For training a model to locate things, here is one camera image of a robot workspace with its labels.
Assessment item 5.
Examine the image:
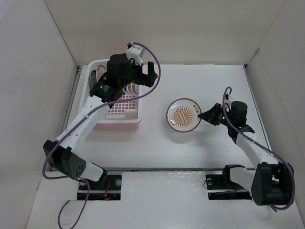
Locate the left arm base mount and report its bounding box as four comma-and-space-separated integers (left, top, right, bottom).
88, 170, 122, 201

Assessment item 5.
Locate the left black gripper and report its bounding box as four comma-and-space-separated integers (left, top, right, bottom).
119, 56, 157, 89

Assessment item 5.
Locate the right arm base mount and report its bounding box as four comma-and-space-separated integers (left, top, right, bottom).
203, 165, 252, 200

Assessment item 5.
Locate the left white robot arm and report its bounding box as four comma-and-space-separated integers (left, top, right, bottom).
42, 53, 161, 189

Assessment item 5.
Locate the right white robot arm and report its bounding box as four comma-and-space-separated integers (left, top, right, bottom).
198, 101, 295, 210

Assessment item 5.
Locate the pink white dish rack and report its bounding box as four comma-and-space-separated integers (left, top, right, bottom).
78, 59, 142, 131

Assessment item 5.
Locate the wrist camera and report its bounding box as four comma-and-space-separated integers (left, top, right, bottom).
224, 94, 232, 105
126, 42, 145, 66

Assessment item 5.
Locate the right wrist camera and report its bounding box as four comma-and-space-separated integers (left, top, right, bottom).
224, 94, 232, 105

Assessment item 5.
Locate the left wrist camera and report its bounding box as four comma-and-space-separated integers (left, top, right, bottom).
126, 42, 145, 66

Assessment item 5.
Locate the orange sunburst plate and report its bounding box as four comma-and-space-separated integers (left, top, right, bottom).
96, 65, 106, 82
166, 98, 202, 133

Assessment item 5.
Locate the small blue patterned plate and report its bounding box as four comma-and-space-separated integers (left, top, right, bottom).
89, 70, 98, 90

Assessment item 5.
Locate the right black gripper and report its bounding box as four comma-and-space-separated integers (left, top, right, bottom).
197, 103, 234, 127

